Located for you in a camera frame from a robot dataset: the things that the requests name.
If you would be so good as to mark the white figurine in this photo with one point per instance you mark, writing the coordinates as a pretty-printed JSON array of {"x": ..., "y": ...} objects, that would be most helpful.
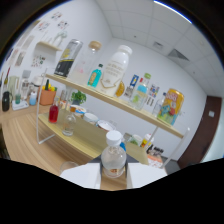
[{"x": 60, "y": 37}]

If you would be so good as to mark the white bowl with dark rim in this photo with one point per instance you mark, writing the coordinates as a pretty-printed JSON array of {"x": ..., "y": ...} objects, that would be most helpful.
[{"x": 106, "y": 125}]

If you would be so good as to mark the small clear bottle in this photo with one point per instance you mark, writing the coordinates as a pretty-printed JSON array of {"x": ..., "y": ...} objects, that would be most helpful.
[{"x": 159, "y": 105}]

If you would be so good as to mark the glass jar with cork lid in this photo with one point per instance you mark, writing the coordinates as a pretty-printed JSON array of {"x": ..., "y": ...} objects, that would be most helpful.
[{"x": 86, "y": 63}]

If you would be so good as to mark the green and white mug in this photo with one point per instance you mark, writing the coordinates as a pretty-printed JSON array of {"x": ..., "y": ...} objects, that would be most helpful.
[{"x": 136, "y": 140}]

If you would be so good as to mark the wooden wall shelf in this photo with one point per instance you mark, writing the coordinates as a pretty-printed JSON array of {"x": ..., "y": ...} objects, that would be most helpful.
[{"x": 49, "y": 46}]

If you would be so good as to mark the clear bottle with red label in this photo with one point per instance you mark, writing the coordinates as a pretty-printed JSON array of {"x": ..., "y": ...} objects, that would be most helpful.
[{"x": 114, "y": 156}]

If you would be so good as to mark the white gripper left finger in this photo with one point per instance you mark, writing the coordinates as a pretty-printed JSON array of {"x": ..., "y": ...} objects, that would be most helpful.
[{"x": 83, "y": 175}]

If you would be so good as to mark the red liquid glass bottle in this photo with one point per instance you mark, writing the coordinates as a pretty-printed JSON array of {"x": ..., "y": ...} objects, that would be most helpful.
[{"x": 53, "y": 113}]

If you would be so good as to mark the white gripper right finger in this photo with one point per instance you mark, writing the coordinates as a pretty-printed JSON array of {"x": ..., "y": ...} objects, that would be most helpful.
[{"x": 145, "y": 174}]

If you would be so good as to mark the small teal cup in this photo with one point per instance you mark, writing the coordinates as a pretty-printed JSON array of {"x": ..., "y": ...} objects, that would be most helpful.
[{"x": 18, "y": 99}]

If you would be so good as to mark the dark brown door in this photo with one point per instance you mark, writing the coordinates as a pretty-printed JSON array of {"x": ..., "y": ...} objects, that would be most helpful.
[{"x": 203, "y": 133}]

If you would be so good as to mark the small green potted plant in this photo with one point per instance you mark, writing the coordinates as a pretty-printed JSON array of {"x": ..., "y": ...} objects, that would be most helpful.
[{"x": 79, "y": 97}]

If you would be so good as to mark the large white milk bottle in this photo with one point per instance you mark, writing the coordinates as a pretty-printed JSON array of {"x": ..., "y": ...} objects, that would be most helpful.
[{"x": 115, "y": 71}]

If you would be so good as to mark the small white blue bottle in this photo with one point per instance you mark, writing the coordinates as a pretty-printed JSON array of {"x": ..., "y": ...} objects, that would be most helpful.
[{"x": 32, "y": 99}]

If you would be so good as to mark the yellow cartoon print can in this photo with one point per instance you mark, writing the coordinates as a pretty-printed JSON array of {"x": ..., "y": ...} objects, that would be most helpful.
[{"x": 170, "y": 107}]

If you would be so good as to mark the orange and white paper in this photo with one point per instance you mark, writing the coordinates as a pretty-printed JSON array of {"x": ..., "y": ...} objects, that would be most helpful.
[{"x": 155, "y": 160}]

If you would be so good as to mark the white kitchen scale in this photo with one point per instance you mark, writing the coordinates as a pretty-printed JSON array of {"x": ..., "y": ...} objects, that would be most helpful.
[{"x": 20, "y": 106}]

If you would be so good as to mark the white small appliance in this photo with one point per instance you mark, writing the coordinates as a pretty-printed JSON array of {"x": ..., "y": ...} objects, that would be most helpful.
[{"x": 38, "y": 81}]

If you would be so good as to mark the orange storage box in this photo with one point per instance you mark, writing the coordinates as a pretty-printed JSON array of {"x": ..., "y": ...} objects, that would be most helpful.
[{"x": 47, "y": 96}]

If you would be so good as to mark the plain white bowl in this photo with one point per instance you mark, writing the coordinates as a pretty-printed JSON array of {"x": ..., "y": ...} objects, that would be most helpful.
[{"x": 90, "y": 118}]

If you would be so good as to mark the white wooden two-tier shelf rack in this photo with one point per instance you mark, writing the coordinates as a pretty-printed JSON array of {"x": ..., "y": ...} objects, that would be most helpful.
[{"x": 83, "y": 136}]

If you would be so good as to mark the small teal liquid bottle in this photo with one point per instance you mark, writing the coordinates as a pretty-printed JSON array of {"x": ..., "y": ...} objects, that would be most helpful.
[{"x": 95, "y": 77}]

